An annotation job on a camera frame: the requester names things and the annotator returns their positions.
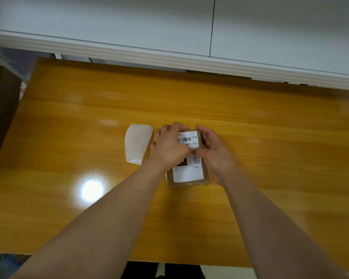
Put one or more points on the person's left hand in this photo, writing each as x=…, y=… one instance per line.
x=165, y=148

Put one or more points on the person's right hand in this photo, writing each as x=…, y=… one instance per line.
x=216, y=158

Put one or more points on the person's left fingers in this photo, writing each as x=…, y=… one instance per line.
x=173, y=129

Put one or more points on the person's right thumb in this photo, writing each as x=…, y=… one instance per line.
x=199, y=153

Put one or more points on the white shipping label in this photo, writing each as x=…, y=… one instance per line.
x=189, y=172

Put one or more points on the brown cardboard parcel box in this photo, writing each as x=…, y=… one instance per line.
x=170, y=180

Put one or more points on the person's left forearm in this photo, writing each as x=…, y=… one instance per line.
x=104, y=223

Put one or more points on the person's right forearm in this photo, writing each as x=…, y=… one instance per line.
x=273, y=229

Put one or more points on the white label backing paper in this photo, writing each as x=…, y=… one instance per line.
x=137, y=145

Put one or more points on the blue plastic bag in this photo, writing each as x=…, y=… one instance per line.
x=4, y=265

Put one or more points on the white wall cabinet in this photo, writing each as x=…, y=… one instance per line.
x=163, y=31

